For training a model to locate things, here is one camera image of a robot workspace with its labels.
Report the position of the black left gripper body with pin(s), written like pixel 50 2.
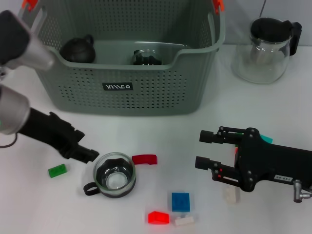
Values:
pixel 48 131

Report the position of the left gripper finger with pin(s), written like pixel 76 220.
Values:
pixel 86 154

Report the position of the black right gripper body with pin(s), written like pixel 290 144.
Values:
pixel 268 163

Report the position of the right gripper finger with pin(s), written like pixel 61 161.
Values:
pixel 208 137
pixel 219 174

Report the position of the thin green plate brick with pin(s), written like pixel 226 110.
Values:
pixel 57 170

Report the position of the blue square plate brick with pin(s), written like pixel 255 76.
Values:
pixel 181 201

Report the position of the dark red curved brick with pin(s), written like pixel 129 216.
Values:
pixel 145 159

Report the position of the bright red slope brick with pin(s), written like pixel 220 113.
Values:
pixel 158 217

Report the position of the grey perforated storage bin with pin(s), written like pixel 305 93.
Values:
pixel 146 92

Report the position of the orange bin clip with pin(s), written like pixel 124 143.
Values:
pixel 219 5
pixel 30 4

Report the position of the teal square plate brick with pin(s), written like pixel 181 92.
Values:
pixel 267 139

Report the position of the chunky white brick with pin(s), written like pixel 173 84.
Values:
pixel 231 196

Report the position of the silver angled gripper plug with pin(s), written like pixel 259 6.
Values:
pixel 297 192

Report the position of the flat white brick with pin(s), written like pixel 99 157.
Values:
pixel 185 221

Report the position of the dark clay teapot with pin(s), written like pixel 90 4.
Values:
pixel 78 51

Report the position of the glass pitcher black lid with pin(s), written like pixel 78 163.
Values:
pixel 260 68

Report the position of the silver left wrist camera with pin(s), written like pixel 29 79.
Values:
pixel 36 56

